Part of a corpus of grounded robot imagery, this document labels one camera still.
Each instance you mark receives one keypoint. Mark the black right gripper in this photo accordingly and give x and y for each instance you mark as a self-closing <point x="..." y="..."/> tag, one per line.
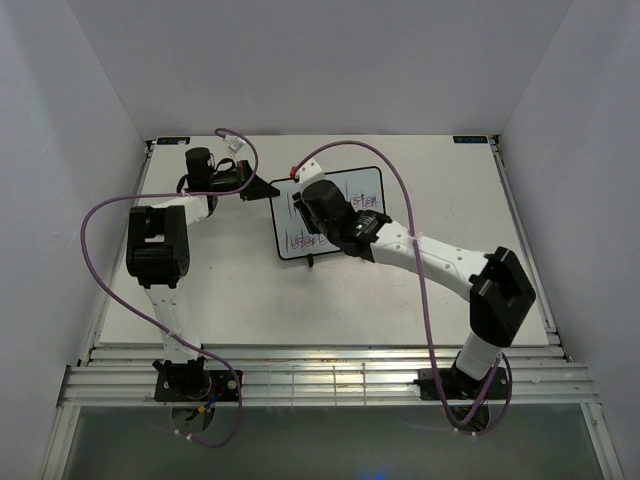
<point x="304" y="210"/>

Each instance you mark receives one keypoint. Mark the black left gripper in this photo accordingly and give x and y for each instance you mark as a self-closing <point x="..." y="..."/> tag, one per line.
<point x="258" y="189"/>

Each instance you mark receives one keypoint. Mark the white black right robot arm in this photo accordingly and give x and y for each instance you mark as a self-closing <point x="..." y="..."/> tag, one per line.
<point x="495" y="284"/>

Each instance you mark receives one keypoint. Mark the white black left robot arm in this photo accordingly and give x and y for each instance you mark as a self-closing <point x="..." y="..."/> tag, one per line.
<point x="158" y="256"/>

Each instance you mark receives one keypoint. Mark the blue left corner label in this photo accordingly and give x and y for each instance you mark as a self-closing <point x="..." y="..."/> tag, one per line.
<point x="175" y="141"/>

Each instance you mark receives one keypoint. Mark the blue corner label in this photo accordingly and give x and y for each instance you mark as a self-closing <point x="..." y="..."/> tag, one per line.
<point x="175" y="141"/>
<point x="470" y="139"/>

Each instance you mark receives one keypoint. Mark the blue right corner label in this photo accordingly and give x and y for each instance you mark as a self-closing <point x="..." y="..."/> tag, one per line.
<point x="470" y="139"/>

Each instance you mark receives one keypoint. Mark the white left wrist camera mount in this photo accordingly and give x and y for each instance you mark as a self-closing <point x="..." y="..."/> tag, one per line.
<point x="234" y="144"/>

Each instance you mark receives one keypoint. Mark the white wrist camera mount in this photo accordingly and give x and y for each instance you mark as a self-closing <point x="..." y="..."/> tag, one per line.
<point x="306" y="174"/>
<point x="234" y="144"/>

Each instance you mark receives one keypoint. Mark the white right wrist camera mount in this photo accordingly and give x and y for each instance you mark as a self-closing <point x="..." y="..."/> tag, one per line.
<point x="306" y="174"/>

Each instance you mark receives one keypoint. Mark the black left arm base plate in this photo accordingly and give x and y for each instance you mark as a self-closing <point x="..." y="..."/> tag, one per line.
<point x="200" y="387"/>

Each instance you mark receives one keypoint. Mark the aluminium table frame rail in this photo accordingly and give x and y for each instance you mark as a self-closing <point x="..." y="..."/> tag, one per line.
<point x="324" y="377"/>

